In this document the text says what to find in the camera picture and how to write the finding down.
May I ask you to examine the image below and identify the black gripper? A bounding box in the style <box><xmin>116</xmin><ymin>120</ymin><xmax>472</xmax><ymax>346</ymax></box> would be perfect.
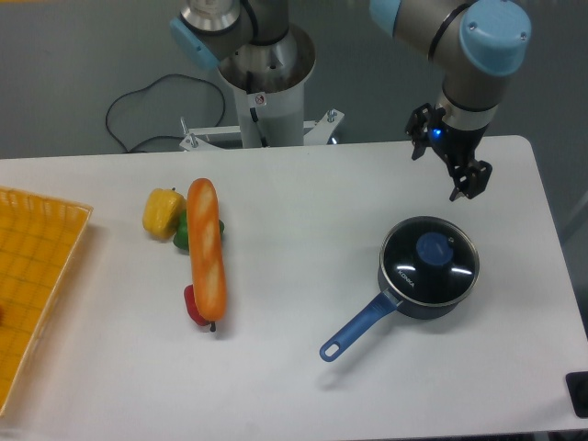
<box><xmin>404</xmin><ymin>103</ymin><xmax>492</xmax><ymax>201</ymax></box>

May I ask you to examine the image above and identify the glass pot lid blue knob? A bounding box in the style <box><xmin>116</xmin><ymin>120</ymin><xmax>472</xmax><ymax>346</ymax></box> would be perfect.
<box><xmin>380</xmin><ymin>216</ymin><xmax>481</xmax><ymax>306</ymax></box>

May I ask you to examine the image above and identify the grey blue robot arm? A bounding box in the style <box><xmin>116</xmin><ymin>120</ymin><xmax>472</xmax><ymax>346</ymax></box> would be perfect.
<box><xmin>170</xmin><ymin>1</ymin><xmax>532</xmax><ymax>198</ymax></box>

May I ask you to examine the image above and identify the dark blue saucepan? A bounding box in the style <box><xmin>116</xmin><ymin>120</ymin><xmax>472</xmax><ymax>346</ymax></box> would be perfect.
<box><xmin>319</xmin><ymin>257</ymin><xmax>480</xmax><ymax>362</ymax></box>

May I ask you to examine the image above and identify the black object table corner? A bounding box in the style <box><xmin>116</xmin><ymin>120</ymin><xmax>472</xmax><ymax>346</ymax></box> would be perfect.
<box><xmin>565</xmin><ymin>371</ymin><xmax>588</xmax><ymax>419</ymax></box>

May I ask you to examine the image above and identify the toy baguette bread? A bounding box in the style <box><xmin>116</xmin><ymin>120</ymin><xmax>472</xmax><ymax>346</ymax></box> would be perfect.
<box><xmin>187</xmin><ymin>178</ymin><xmax>228</xmax><ymax>322</ymax></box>

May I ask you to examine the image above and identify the green toy bell pepper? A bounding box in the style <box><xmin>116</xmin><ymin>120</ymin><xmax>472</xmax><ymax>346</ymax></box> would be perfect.
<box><xmin>173</xmin><ymin>210</ymin><xmax>225</xmax><ymax>253</ymax></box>

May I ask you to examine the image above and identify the yellow toy bell pepper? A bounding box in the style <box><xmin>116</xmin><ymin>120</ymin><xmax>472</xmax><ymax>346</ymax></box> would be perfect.
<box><xmin>142</xmin><ymin>188</ymin><xmax>186</xmax><ymax>240</ymax></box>

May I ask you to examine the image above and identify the red toy bell pepper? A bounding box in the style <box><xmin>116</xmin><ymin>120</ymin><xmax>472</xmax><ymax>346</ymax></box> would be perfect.
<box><xmin>184</xmin><ymin>285</ymin><xmax>217</xmax><ymax>333</ymax></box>

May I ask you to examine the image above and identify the yellow plastic basket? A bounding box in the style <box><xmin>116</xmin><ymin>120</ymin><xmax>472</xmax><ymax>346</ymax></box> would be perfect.
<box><xmin>1</xmin><ymin>187</ymin><xmax>93</xmax><ymax>414</ymax></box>

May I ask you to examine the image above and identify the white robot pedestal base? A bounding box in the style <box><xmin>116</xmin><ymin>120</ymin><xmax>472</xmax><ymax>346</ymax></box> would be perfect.
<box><xmin>178</xmin><ymin>27</ymin><xmax>345</xmax><ymax>152</ymax></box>

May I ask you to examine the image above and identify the black floor cable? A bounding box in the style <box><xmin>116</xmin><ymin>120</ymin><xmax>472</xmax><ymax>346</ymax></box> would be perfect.
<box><xmin>105</xmin><ymin>73</ymin><xmax>227</xmax><ymax>154</ymax></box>

